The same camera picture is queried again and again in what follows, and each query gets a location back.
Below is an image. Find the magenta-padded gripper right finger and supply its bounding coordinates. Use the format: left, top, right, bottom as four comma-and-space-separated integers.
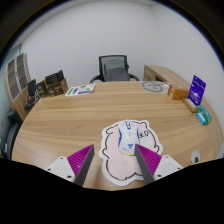
133, 143, 185, 186

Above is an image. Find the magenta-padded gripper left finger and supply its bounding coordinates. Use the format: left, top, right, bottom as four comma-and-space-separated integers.
44, 143, 97, 188

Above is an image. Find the white blue yellow computer mouse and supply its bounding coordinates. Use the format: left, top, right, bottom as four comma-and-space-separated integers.
116, 120, 143, 157

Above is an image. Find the pink pig-shaped mouse pad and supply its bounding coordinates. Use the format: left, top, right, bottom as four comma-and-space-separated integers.
98, 119, 164, 186

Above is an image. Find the small white round puck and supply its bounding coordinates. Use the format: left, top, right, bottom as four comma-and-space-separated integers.
190, 149, 202, 165

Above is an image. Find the white printed paper sheet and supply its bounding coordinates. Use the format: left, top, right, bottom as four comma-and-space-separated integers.
64, 83, 96, 98

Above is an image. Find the green and blue box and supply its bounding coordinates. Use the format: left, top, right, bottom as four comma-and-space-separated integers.
195, 105, 213, 126

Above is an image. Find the orange-brown small box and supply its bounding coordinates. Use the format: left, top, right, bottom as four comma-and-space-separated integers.
167, 84, 190, 101

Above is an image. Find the round white grey disc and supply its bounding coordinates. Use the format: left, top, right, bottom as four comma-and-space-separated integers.
141, 80, 166, 94

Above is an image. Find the black sofa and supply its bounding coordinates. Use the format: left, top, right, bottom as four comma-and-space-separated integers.
0, 108, 24, 160

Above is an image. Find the large brown cardboard box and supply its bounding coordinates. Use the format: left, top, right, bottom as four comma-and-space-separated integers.
45, 78, 69, 98

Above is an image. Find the small brown cardboard box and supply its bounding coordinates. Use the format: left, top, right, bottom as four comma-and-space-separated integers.
35, 79, 48, 98

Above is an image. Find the small black chair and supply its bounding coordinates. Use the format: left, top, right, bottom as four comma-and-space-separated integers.
23, 78, 42, 111

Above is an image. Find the black box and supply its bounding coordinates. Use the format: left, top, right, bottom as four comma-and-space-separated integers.
44, 69, 65, 85

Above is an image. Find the wooden side cabinet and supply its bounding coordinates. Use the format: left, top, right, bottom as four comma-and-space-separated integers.
143, 64, 193, 91

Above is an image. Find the black mesh office chair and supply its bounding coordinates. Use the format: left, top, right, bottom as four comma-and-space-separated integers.
89, 54, 140, 84

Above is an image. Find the wooden shelf unit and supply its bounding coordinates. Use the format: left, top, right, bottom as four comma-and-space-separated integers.
3, 52, 34, 121

